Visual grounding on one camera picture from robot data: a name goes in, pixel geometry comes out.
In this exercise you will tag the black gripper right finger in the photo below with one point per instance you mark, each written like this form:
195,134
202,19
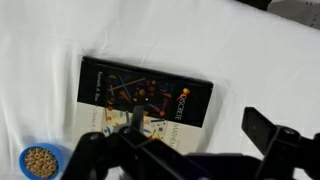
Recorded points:
286,150

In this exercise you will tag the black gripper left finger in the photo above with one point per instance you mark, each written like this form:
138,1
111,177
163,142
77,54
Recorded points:
126,156

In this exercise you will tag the black and cream textbook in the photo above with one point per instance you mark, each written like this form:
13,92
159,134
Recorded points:
140,90

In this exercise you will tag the blue bowl of cereal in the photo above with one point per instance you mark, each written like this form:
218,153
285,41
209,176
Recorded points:
39,161

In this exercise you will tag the white tablecloth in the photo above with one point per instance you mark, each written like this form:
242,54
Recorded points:
166,30

